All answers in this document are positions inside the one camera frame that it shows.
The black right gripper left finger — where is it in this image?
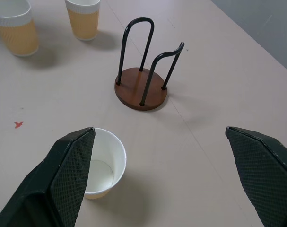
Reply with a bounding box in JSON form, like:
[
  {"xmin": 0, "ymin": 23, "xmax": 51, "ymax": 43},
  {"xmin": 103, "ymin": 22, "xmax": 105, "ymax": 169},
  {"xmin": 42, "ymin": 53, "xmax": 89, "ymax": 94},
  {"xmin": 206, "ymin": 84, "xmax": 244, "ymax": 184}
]
[{"xmin": 0, "ymin": 127, "xmax": 96, "ymax": 227}]

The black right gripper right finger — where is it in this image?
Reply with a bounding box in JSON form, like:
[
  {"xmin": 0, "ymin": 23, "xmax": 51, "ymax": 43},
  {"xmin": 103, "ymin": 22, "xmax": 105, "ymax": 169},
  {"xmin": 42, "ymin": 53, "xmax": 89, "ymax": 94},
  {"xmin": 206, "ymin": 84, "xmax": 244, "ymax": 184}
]
[{"xmin": 225, "ymin": 126, "xmax": 287, "ymax": 227}]

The yellow ribbed paper cup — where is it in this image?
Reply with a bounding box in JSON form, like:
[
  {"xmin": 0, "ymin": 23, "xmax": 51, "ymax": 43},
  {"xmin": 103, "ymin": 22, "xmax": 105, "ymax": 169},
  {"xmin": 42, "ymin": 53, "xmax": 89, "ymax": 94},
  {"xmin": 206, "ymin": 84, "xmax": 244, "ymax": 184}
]
[
  {"xmin": 0, "ymin": 0, "xmax": 40, "ymax": 57},
  {"xmin": 64, "ymin": 0, "xmax": 102, "ymax": 41},
  {"xmin": 84, "ymin": 127, "xmax": 127, "ymax": 200}
]

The wooden cup holder wire stand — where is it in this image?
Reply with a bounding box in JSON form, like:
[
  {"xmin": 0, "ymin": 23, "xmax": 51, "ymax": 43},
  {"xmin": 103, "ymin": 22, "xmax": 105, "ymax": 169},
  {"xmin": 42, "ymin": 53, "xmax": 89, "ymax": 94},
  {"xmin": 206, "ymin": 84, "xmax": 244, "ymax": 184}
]
[{"xmin": 114, "ymin": 17, "xmax": 185, "ymax": 111}]

